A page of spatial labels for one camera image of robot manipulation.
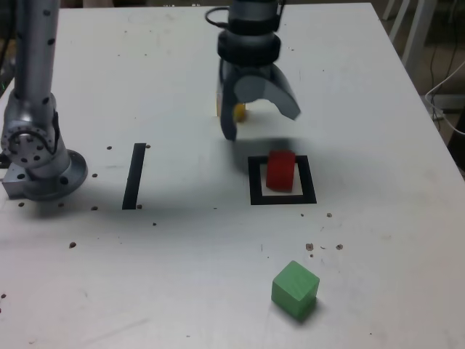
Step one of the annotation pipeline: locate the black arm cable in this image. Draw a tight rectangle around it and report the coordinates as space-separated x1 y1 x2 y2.
204 6 233 29

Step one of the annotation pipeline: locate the white furniture leg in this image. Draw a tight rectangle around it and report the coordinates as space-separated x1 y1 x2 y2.
401 0 433 70

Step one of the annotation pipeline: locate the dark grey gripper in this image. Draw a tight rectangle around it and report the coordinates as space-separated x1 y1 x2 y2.
218 59 303 142

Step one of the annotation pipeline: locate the black tape strip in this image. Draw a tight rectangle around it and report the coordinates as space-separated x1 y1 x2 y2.
121 143 147 211

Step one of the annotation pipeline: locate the white cable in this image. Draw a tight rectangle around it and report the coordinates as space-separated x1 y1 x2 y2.
424 60 465 136

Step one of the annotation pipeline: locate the green cube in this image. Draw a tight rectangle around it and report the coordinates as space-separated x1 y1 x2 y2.
270 260 321 323

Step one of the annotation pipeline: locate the yellow cube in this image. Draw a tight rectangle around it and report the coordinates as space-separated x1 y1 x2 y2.
216 90 248 123

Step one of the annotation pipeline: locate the black tape square outline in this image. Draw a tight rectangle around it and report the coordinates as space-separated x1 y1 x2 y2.
247 155 318 206

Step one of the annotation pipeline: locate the red cube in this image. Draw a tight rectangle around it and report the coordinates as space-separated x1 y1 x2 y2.
265 149 297 193

